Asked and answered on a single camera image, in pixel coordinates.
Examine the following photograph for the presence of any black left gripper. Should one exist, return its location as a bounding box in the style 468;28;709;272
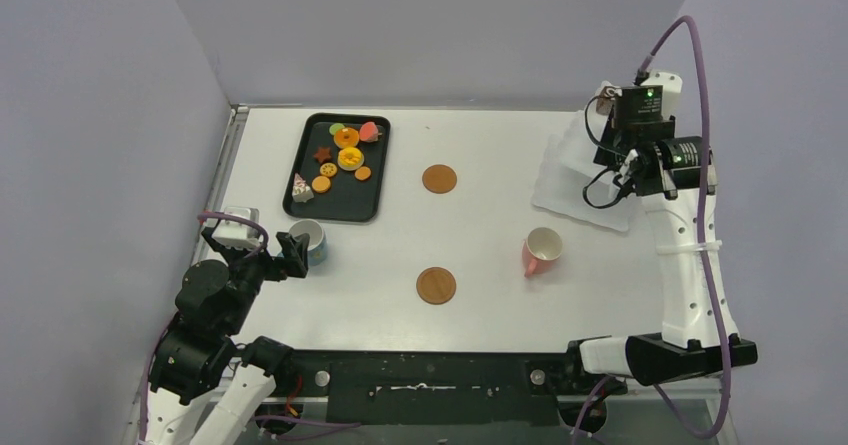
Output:
209;225;310;332

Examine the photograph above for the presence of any chocolate swirl roll cake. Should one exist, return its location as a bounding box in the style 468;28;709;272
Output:
595;95;615;116

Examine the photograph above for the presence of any small orange biscuit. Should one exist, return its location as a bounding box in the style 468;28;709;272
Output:
354;166;372;181

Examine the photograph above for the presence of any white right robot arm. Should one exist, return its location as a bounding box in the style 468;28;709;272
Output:
562;85;759;392

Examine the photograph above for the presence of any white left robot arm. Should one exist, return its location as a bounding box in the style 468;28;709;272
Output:
137;226;310;444

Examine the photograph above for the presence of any blue patterned ceramic cup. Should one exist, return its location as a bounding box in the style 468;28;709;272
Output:
289;219;328;268

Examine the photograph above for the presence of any plain orange round cookie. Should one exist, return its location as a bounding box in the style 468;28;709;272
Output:
311;175;332;194

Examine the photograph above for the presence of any black serving tray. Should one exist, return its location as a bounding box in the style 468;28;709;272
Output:
282;113;391;223

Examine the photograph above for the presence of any small patterned orange cookie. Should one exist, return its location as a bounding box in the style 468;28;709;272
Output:
319;162;338;178

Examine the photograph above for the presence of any white three-tier dessert stand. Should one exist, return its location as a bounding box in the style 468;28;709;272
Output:
531;104;640;233

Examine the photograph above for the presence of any brown star cookie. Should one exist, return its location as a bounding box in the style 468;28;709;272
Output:
313;147;333;165

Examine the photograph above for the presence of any yellow fruit tart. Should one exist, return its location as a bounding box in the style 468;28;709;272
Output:
337;147;365;172

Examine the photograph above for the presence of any green round macaron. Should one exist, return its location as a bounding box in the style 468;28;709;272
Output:
329;123;345;136

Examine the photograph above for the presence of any pink strawberry cake slice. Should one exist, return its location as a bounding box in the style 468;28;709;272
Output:
359;121;382;143

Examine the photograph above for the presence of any near round wooden coaster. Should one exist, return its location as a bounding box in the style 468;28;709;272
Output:
416;267;457;305

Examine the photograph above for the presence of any round wooden coaster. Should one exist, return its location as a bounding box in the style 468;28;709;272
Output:
422;164;458;194
416;267;457;305

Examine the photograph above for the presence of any pink ceramic cup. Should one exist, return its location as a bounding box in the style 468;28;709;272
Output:
522;227;563;278

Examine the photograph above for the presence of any far round wooden coaster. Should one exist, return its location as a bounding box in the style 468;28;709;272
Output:
422;164;458;194

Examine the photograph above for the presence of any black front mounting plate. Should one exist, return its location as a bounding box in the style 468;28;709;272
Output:
272;350;601;426

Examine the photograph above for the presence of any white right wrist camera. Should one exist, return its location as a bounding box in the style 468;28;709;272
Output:
642;70;683;119

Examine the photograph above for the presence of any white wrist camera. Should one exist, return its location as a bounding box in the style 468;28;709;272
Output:
212;206;261;251
642;70;683;119

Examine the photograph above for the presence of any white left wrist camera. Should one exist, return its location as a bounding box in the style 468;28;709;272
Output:
212;206;261;251

